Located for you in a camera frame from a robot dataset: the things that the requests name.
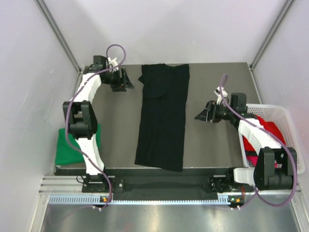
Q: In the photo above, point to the red t-shirt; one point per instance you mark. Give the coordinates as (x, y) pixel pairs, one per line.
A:
(270, 127)

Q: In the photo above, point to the right aluminium frame post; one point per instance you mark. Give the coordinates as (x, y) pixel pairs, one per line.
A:
(273, 29)

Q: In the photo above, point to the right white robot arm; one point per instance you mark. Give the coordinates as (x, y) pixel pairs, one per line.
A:
(274, 166)

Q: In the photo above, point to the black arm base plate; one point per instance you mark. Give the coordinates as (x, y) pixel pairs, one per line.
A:
(126, 180)

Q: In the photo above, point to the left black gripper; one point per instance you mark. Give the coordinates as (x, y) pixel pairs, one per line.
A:
(125, 80)

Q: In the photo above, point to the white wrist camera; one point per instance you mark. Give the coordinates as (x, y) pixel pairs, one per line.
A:
(113, 64)
(221, 94)

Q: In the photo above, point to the white plastic laundry basket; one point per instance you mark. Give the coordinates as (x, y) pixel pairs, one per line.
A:
(280, 117)

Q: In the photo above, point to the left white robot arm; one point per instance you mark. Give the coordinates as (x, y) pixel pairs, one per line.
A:
(81, 122)

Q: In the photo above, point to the left aluminium frame post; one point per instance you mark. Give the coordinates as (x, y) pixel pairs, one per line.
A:
(58, 34)

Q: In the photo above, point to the folded green t-shirt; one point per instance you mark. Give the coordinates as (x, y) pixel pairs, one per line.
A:
(65, 155)

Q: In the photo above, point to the aluminium frame post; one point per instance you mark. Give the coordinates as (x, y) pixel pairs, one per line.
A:
(58, 34)
(273, 29)

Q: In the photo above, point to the black t-shirt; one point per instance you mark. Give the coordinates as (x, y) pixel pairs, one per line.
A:
(163, 116)

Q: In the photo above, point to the white slotted cable duct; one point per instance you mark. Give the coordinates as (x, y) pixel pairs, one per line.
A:
(101, 201)

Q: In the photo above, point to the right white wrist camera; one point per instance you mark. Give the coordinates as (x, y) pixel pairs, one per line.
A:
(221, 94)

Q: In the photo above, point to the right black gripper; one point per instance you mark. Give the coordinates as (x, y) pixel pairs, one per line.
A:
(203, 116)

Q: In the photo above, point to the pink t-shirt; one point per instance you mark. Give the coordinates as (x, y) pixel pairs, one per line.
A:
(252, 160)

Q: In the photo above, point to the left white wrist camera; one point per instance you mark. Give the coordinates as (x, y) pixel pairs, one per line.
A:
(113, 64)

